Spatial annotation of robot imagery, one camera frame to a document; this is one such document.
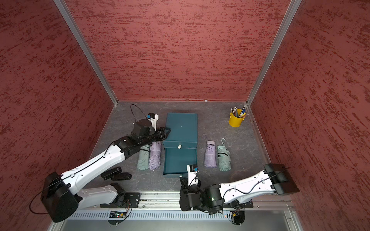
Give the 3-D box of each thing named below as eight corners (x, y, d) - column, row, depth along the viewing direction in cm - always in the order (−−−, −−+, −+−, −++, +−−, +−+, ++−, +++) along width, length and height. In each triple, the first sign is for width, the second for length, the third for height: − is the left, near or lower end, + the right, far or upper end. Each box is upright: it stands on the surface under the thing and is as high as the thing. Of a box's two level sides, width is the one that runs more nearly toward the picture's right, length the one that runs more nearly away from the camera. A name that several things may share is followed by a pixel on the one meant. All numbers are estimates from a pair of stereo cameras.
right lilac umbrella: (204, 167, 87) (205, 165, 85) (202, 136, 101) (202, 134, 99) (217, 167, 87) (218, 166, 85) (213, 136, 101) (214, 134, 99)
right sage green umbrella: (219, 171, 86) (220, 169, 83) (215, 140, 99) (216, 137, 96) (231, 171, 86) (233, 169, 83) (225, 140, 99) (226, 137, 96)
